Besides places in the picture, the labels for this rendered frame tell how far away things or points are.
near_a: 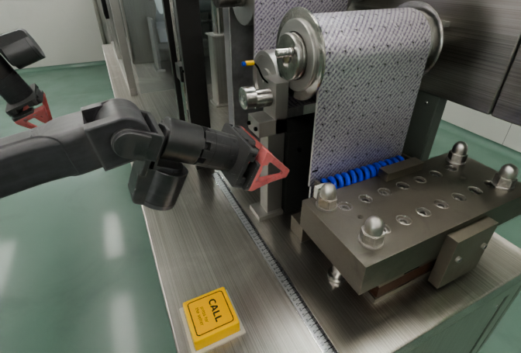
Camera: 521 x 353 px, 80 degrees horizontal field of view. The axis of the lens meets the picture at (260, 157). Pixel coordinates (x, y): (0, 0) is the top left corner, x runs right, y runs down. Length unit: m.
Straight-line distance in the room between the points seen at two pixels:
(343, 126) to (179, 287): 0.40
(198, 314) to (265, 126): 0.33
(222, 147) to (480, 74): 0.50
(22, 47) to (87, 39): 5.19
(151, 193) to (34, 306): 1.55
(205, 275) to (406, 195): 0.39
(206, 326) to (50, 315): 1.42
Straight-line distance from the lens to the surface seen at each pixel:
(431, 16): 0.68
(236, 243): 0.65
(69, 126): 0.41
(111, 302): 1.81
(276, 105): 0.57
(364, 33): 0.56
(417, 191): 0.64
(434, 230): 0.56
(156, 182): 0.44
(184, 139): 0.42
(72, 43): 6.05
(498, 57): 0.71
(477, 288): 0.70
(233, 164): 0.46
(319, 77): 0.50
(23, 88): 0.89
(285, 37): 0.54
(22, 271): 2.17
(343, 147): 0.60
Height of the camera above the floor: 1.37
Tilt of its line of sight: 31 degrees down
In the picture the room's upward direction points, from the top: straight up
